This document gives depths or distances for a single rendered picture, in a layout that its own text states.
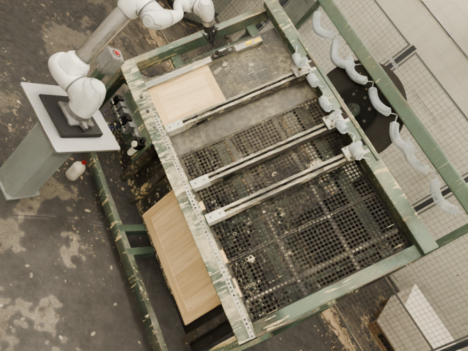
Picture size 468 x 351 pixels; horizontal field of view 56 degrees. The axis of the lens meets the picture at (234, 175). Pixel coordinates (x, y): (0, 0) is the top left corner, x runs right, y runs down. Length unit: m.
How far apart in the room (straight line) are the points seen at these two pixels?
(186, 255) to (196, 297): 0.30
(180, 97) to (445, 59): 5.18
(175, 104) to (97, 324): 1.60
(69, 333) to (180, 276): 0.81
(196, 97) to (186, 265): 1.22
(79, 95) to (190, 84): 0.94
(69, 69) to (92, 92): 0.19
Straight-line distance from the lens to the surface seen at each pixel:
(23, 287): 3.05
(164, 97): 3.35
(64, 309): 3.11
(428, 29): 7.80
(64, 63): 2.82
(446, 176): 3.30
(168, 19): 2.69
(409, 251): 2.93
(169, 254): 3.34
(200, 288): 3.17
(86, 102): 2.75
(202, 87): 3.35
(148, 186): 3.44
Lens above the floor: 2.49
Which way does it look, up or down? 27 degrees down
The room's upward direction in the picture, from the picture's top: 52 degrees clockwise
